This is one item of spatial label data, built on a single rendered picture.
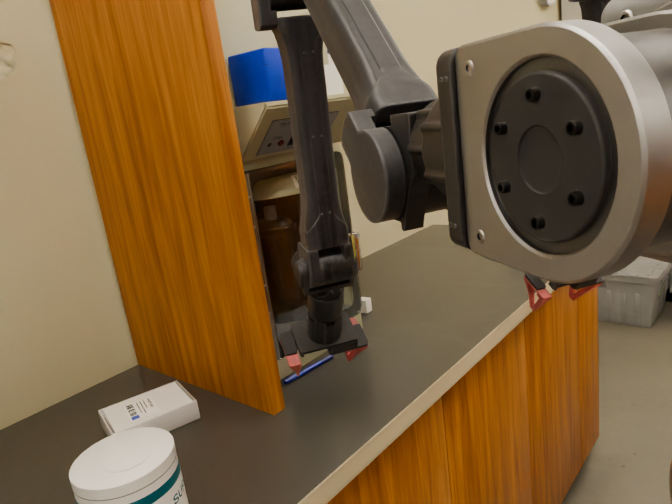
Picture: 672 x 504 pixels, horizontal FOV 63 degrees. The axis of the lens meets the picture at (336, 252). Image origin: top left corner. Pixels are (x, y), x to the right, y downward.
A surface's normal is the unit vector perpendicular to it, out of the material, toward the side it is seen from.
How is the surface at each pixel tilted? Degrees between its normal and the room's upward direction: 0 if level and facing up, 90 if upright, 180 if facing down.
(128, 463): 0
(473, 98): 90
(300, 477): 0
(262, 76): 90
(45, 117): 90
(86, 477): 0
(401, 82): 44
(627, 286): 95
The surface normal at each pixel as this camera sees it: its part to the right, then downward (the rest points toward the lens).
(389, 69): 0.12, -0.55
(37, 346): 0.76, 0.07
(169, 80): -0.63, 0.28
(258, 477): -0.13, -0.96
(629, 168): -0.94, 0.20
